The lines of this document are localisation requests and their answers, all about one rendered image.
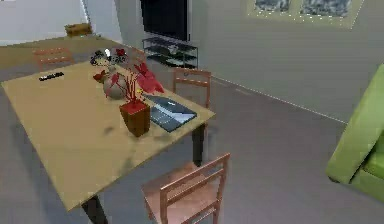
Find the dark grey laptop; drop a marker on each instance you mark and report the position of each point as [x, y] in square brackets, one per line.
[170, 113]

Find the reddish wooden chair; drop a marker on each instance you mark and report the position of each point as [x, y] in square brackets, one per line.
[192, 80]
[53, 56]
[186, 196]

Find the red potted plant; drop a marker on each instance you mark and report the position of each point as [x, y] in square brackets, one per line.
[136, 115]

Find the black glass television stand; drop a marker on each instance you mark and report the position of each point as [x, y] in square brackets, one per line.
[170, 53]

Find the black television set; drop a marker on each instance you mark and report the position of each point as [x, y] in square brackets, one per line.
[165, 18]

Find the tan wooden dining table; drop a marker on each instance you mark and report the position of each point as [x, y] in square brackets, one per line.
[66, 133]

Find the brown cardboard box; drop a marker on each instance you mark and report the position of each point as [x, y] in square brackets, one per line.
[78, 29]

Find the black remote control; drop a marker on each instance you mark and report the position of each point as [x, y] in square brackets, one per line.
[51, 76]

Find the pale framed window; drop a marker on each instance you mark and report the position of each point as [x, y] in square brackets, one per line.
[305, 10]

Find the green sofa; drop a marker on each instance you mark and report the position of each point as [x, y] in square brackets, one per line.
[361, 140]

